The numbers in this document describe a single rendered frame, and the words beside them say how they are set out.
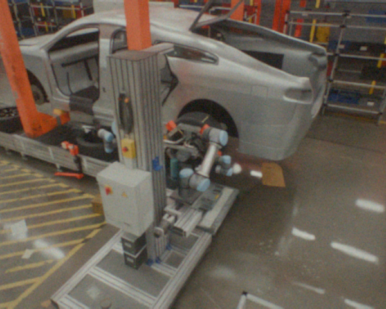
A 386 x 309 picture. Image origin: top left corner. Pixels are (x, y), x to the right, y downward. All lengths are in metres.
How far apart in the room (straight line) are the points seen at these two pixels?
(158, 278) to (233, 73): 2.06
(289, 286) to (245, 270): 0.42
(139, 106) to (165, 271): 1.51
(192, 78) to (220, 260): 1.92
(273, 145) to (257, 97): 0.54
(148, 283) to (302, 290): 1.40
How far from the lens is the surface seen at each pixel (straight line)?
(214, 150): 2.54
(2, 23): 4.39
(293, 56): 4.82
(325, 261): 3.52
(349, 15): 6.37
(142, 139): 2.16
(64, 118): 5.05
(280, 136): 3.28
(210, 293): 3.04
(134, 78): 2.02
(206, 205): 3.63
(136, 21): 2.99
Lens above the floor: 2.48
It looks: 30 degrees down
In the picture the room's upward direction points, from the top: straight up
